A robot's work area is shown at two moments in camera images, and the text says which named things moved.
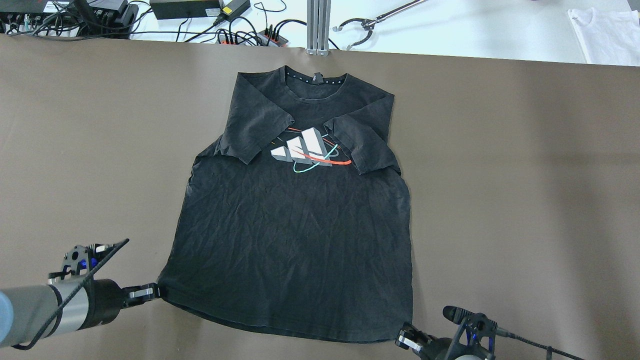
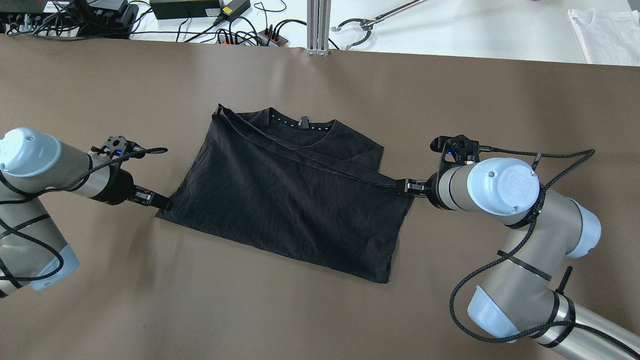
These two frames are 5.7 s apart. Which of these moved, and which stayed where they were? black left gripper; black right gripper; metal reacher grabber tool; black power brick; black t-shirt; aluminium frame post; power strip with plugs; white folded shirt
Moved: black t-shirt; black right gripper; black left gripper
Stayed: aluminium frame post; metal reacher grabber tool; black power brick; white folded shirt; power strip with plugs
